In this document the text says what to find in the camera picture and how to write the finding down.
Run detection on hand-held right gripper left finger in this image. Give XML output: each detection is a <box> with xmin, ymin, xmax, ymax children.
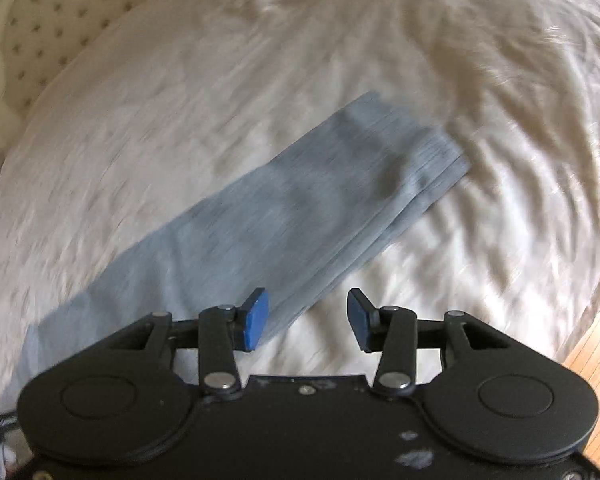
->
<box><xmin>96</xmin><ymin>287</ymin><xmax>270</xmax><ymax>402</ymax></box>

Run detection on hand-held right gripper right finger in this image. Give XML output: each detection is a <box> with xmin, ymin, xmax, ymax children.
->
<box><xmin>346</xmin><ymin>288</ymin><xmax>515</xmax><ymax>399</ymax></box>

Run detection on grey speckled pants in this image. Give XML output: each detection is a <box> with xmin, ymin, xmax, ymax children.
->
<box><xmin>20</xmin><ymin>91</ymin><xmax>472</xmax><ymax>392</ymax></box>

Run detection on white floral bedspread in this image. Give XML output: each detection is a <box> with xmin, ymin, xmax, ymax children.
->
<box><xmin>0</xmin><ymin>0</ymin><xmax>600</xmax><ymax>411</ymax></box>

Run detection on cream tufted headboard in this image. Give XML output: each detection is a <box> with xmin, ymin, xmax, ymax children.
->
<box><xmin>0</xmin><ymin>0</ymin><xmax>193</xmax><ymax>161</ymax></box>

